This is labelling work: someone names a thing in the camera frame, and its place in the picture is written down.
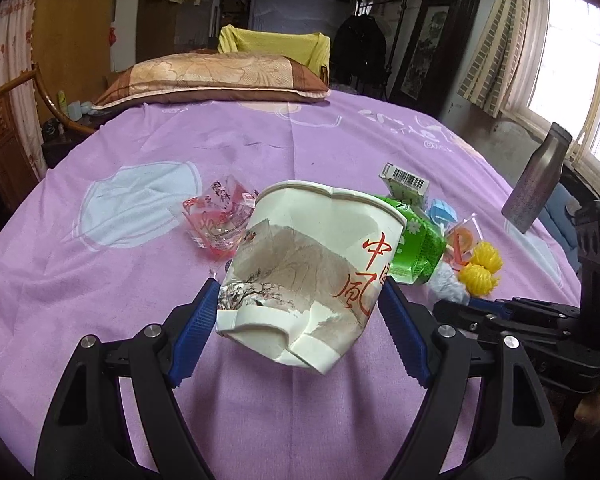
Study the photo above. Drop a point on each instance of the white framed window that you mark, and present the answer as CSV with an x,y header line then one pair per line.
x,y
565,50

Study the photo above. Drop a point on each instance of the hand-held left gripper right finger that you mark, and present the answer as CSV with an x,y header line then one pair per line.
x,y
405,335

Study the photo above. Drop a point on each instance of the striped beige curtain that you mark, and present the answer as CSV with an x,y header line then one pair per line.
x,y
500,50

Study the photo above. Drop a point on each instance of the dark framed picture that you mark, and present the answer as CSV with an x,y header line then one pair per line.
x,y
425,50

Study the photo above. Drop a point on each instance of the dark wooden wardrobe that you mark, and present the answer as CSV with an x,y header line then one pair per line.
x,y
155,30

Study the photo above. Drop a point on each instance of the small green bottle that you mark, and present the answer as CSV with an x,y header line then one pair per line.
x,y
61,102

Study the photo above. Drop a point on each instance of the floral white red curtain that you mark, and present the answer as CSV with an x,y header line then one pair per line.
x,y
10,45

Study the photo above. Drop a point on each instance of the clear red plastic wrapper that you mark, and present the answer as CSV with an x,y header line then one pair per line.
x,y
215,225

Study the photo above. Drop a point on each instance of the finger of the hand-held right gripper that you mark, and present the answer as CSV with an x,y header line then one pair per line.
x,y
480,320
530,307

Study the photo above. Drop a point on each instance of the small white cup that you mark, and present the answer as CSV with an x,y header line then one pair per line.
x,y
75,109

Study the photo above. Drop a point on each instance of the silver metal bottle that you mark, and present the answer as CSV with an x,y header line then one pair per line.
x,y
535,185

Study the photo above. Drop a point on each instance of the blue padded chair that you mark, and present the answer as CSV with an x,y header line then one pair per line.
x,y
562,205

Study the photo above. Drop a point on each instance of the yellow plastic ball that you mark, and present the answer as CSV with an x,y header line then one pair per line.
x,y
475,280
487,256

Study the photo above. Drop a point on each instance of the clear bag with orange item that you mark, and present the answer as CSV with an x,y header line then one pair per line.
x,y
462,240

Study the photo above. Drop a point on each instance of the black hanging coat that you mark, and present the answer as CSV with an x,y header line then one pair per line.
x,y
357,50

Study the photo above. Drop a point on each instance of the carved wooden chair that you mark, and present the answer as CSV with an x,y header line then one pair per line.
x,y
0,130

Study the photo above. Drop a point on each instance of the white hanging sheet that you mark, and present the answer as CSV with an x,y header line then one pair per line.
x,y
300,10

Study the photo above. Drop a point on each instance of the brown beige pillow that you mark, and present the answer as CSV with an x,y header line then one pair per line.
x,y
205,75

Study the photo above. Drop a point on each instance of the person's right hand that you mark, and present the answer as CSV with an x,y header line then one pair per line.
x,y
594,407

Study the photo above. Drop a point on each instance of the light wooden wardrobe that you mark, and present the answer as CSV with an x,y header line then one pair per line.
x,y
75,35

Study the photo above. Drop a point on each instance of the yellow cloth covered chair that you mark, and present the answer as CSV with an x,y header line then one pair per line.
x,y
270,45

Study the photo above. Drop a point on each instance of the printed white paper cup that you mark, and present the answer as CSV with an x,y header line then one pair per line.
x,y
300,260

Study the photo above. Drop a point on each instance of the small white green box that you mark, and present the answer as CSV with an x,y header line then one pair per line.
x,y
405,182

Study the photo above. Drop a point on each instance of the crumpled white plastic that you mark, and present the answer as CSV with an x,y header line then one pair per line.
x,y
447,282

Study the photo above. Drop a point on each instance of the green snack packet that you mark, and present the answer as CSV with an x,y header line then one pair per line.
x,y
420,250

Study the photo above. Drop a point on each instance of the blue face mask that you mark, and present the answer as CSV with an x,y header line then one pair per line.
x,y
440,212

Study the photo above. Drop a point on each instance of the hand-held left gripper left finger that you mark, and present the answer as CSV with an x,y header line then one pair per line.
x,y
195,330

